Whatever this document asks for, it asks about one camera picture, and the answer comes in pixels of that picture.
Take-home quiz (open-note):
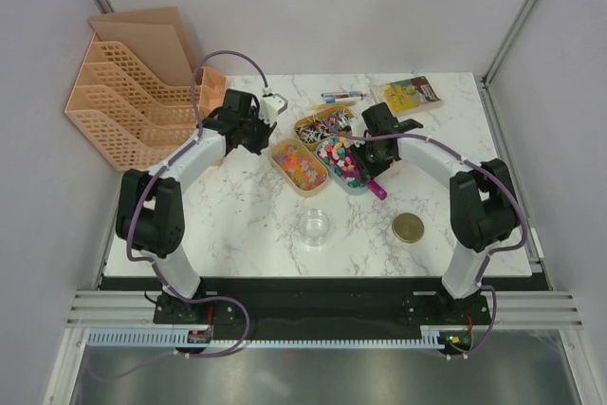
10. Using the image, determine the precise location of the orange pen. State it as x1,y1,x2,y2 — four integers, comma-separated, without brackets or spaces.
309,97,363,111

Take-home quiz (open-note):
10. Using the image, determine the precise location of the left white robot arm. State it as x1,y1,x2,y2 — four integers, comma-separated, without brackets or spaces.
116,89,288,322

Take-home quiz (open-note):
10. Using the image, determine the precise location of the peach plastic file organizer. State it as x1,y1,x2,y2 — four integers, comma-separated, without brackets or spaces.
64,7,228,171

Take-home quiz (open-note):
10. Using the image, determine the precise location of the blue tray of pastel candies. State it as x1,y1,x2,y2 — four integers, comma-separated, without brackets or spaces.
315,137,368,195

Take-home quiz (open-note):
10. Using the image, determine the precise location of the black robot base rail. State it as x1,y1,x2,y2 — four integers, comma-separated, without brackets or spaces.
99,274,551,342

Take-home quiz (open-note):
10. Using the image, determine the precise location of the yellow picture book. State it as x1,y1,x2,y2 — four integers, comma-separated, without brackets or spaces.
369,76,443,117

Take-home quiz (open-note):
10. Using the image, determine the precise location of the gold round jar lid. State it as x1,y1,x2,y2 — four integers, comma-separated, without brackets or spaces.
392,212,425,244

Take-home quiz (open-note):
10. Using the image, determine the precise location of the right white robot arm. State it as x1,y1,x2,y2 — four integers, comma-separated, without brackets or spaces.
352,102,528,323

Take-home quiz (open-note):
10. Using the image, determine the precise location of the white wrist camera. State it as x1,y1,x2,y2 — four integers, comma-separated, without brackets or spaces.
259,88,288,125
396,119,424,133

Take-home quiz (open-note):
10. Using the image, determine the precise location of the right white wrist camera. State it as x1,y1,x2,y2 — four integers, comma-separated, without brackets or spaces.
396,119,424,133

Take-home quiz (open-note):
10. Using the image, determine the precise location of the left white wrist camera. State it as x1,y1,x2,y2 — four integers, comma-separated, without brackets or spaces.
259,88,288,125

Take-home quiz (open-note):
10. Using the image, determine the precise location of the tan tray of lollipops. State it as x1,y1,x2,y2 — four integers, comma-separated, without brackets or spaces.
294,106,355,146

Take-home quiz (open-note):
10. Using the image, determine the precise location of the magenta plastic scoop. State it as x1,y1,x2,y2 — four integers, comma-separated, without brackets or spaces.
347,146,388,201

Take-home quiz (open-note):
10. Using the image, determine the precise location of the white slotted cable duct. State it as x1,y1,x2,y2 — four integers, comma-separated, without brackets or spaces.
86,326,458,350

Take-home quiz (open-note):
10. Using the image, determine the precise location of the tan tray of star gummies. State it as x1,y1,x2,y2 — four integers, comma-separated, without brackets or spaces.
269,138,328,197

